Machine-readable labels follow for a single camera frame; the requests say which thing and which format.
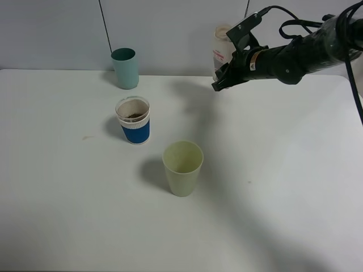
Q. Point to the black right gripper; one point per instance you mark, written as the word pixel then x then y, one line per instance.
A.
pixel 281 63

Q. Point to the clear plastic drink bottle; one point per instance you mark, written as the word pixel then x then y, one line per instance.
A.
pixel 222 48

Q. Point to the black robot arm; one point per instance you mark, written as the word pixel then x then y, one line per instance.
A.
pixel 337 39

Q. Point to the light green plastic cup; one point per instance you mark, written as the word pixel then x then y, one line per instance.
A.
pixel 182 161

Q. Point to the glass cup with blue sleeve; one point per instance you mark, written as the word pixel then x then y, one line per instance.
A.
pixel 133 114

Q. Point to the teal plastic cup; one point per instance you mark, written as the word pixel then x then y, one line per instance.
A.
pixel 126 67

